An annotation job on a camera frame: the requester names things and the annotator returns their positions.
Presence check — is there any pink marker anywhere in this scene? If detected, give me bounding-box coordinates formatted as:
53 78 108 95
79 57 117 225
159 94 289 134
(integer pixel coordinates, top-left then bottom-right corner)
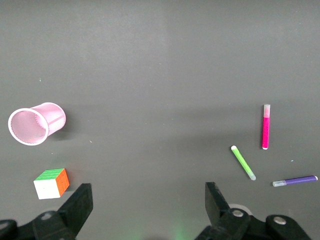
261 103 272 151

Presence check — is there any pink mesh cup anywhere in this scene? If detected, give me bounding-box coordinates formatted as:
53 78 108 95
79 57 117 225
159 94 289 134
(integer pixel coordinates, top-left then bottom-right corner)
7 102 67 147

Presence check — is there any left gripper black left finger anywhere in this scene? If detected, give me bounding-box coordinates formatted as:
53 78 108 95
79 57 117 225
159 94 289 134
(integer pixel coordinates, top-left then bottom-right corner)
31 183 94 240

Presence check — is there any green marker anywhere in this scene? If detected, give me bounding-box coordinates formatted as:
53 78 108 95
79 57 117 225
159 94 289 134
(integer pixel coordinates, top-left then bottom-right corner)
230 145 257 181

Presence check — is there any purple marker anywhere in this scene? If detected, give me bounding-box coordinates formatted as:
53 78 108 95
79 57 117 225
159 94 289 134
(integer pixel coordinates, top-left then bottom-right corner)
272 175 319 188

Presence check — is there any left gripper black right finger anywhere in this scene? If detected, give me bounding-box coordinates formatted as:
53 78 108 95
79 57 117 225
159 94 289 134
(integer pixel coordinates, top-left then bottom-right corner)
194 181 251 240

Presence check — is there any multicoloured puzzle cube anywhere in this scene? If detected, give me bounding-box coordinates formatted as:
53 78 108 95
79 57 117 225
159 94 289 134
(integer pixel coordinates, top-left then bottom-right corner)
33 167 71 200

